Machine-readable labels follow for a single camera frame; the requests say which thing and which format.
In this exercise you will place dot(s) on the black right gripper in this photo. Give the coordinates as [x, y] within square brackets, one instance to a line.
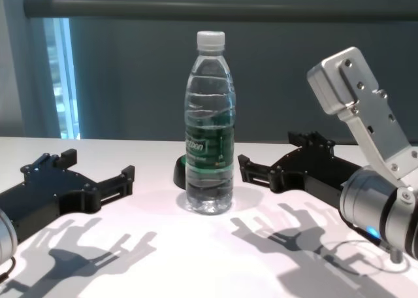
[310, 170]

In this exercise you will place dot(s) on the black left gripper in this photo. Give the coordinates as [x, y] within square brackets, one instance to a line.
[49, 193]

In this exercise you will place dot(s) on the clear water bottle green label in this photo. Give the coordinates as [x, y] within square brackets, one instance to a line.
[209, 180]

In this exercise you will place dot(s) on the small black round object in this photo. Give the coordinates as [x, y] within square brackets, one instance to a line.
[179, 175]

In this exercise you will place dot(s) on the narrow glass window strip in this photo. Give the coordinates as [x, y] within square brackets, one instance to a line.
[63, 82]

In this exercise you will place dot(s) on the grey handrail bar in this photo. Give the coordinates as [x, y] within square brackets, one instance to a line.
[196, 9]

